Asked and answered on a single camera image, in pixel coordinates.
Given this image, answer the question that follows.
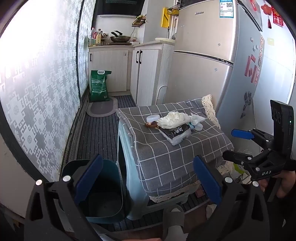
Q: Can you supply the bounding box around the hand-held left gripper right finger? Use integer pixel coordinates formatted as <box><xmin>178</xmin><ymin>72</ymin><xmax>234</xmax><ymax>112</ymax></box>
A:
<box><xmin>193</xmin><ymin>155</ymin><xmax>271</xmax><ymax>241</ymax></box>

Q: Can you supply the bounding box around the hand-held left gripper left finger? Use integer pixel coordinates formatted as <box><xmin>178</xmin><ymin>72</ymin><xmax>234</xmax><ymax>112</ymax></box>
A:
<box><xmin>24</xmin><ymin>154</ymin><xmax>103</xmax><ymax>241</ymax></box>

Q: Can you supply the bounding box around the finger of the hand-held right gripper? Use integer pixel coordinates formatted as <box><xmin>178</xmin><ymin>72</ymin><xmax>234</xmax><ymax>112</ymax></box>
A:
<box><xmin>222</xmin><ymin>149</ymin><xmax>278</xmax><ymax>181</ymax></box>
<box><xmin>231</xmin><ymin>128</ymin><xmax>275</xmax><ymax>146</ymax></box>

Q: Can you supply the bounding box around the dark green trash bin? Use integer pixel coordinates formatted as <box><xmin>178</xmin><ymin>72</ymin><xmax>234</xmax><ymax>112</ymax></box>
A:
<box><xmin>60</xmin><ymin>159</ymin><xmax>124</xmax><ymax>224</ymax></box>

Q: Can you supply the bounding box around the white tissue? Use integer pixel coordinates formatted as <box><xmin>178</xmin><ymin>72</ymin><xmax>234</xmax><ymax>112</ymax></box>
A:
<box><xmin>157</xmin><ymin>111</ymin><xmax>192</xmax><ymax>129</ymax></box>

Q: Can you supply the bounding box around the person's right hand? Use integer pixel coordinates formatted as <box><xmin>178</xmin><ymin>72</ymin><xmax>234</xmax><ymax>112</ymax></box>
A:
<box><xmin>258</xmin><ymin>170</ymin><xmax>296</xmax><ymax>198</ymax></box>

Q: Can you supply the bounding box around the lime green item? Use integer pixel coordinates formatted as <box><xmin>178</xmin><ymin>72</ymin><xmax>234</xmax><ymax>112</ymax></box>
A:
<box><xmin>233</xmin><ymin>162</ymin><xmax>251</xmax><ymax>183</ymax></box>

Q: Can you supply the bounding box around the grey striped floor mat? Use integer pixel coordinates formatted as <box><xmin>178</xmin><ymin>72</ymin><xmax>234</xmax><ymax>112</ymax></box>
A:
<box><xmin>66</xmin><ymin>94</ymin><xmax>208</xmax><ymax>232</ymax></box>

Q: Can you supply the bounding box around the grey checked cloth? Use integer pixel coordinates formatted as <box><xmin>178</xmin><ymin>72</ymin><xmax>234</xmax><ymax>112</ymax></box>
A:
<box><xmin>116</xmin><ymin>94</ymin><xmax>235</xmax><ymax>203</ymax></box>

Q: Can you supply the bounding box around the light blue plastic stool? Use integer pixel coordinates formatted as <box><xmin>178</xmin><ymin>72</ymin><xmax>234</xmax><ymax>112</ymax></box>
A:
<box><xmin>117</xmin><ymin>120</ymin><xmax>192</xmax><ymax>220</ymax></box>

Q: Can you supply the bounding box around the grey slipper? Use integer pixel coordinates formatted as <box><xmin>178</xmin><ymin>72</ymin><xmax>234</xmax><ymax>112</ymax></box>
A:
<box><xmin>162</xmin><ymin>207</ymin><xmax>185</xmax><ymax>241</ymax></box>

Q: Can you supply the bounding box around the black and white packet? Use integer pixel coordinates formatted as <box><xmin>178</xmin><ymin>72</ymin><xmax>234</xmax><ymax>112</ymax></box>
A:
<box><xmin>158</xmin><ymin>124</ymin><xmax>192</xmax><ymax>146</ymax></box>

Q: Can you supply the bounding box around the red fridge sticker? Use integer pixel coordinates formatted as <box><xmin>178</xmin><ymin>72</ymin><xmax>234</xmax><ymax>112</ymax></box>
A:
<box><xmin>245</xmin><ymin>54</ymin><xmax>260</xmax><ymax>85</ymax></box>

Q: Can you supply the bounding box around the grey oval mat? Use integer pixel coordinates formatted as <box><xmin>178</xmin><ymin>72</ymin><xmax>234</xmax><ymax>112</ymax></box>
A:
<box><xmin>86</xmin><ymin>96</ymin><xmax>118</xmax><ymax>118</ymax></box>

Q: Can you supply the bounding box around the white plastic bin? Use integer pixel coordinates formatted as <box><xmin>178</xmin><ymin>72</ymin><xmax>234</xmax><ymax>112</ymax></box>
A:
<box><xmin>156</xmin><ymin>85</ymin><xmax>167</xmax><ymax>106</ymax></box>

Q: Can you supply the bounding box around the green sack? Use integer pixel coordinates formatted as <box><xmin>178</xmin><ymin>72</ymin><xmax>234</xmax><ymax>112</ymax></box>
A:
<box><xmin>89</xmin><ymin>70</ymin><xmax>112</xmax><ymax>103</ymax></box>

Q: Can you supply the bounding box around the patterned frosted sliding door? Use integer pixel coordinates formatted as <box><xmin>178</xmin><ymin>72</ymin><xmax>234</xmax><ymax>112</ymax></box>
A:
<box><xmin>0</xmin><ymin>0</ymin><xmax>97</xmax><ymax>183</ymax></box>

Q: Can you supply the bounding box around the silver refrigerator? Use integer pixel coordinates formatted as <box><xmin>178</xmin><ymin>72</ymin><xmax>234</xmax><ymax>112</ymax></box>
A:
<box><xmin>165</xmin><ymin>0</ymin><xmax>296</xmax><ymax>163</ymax></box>

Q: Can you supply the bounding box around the white double-door cabinet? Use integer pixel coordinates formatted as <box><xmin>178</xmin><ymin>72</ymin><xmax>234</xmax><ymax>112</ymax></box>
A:
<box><xmin>131</xmin><ymin>40</ymin><xmax>175</xmax><ymax>107</ymax></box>

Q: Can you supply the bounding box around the red paper decoration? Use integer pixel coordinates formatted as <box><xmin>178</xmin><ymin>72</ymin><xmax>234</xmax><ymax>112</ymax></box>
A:
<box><xmin>273</xmin><ymin>8</ymin><xmax>284</xmax><ymax>27</ymax></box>

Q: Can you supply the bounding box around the red knot ornament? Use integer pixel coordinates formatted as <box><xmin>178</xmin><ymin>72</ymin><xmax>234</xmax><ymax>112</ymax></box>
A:
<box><xmin>261</xmin><ymin>3</ymin><xmax>273</xmax><ymax>29</ymax></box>

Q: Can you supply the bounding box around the blue and white fridge label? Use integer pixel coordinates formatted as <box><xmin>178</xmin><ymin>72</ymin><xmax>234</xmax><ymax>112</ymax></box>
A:
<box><xmin>218</xmin><ymin>0</ymin><xmax>235</xmax><ymax>18</ymax></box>

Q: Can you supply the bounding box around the clear plastic bottle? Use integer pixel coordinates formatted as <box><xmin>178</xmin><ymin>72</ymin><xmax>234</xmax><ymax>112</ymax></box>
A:
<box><xmin>89</xmin><ymin>27</ymin><xmax>97</xmax><ymax>46</ymax></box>

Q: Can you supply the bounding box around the black wok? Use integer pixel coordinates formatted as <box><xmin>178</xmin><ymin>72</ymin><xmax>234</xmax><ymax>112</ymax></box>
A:
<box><xmin>110</xmin><ymin>31</ymin><xmax>132</xmax><ymax>43</ymax></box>

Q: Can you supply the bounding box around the white single-handle cabinet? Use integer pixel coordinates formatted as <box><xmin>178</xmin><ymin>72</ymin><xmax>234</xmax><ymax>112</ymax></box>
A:
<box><xmin>88</xmin><ymin>45</ymin><xmax>134</xmax><ymax>93</ymax></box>

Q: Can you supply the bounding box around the black wire basket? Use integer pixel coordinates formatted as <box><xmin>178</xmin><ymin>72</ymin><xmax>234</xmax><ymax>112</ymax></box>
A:
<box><xmin>167</xmin><ymin>3</ymin><xmax>181</xmax><ymax>16</ymax></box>

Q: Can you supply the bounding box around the black wire wall rack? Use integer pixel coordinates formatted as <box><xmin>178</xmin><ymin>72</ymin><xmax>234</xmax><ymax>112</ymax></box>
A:
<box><xmin>132</xmin><ymin>15</ymin><xmax>147</xmax><ymax>27</ymax></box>

